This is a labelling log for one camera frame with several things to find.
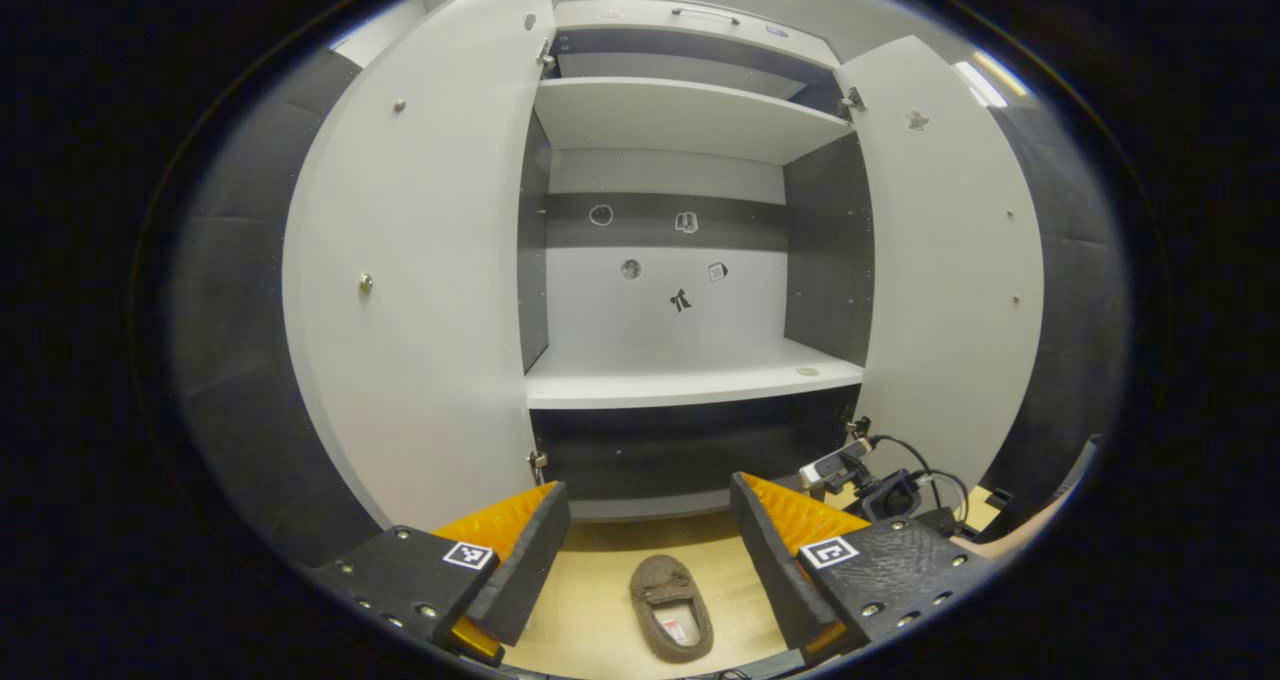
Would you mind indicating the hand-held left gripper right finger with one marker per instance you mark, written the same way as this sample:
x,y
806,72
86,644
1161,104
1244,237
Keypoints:
x,y
770,560

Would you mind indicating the white shoe cabinet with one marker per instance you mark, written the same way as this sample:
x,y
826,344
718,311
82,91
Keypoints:
x,y
690,370

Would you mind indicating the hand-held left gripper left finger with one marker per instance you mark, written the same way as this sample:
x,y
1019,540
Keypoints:
x,y
525,570

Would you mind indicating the brown shoe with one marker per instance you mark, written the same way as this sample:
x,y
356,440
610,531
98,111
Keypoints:
x,y
672,610

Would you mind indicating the ceiling light panel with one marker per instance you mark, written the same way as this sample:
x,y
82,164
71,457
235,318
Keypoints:
x,y
985,82

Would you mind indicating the white cabinet drawer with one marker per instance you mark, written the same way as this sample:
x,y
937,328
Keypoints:
x,y
640,20

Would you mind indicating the black table clamp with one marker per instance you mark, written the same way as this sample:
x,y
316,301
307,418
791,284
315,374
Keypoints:
x,y
998,498

